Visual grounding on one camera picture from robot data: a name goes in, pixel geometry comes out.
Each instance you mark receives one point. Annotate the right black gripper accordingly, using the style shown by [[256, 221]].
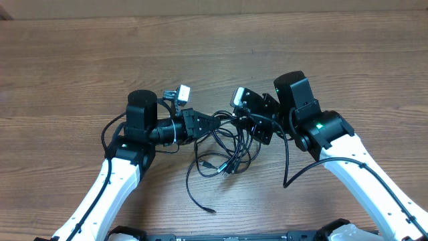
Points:
[[259, 132]]

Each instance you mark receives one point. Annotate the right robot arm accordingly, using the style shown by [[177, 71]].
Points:
[[295, 115]]

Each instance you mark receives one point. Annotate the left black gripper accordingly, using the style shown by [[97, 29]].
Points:
[[190, 127]]

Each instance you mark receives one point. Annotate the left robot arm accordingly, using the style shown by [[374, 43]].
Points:
[[127, 159]]

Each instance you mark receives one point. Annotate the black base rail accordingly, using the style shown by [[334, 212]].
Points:
[[230, 237]]

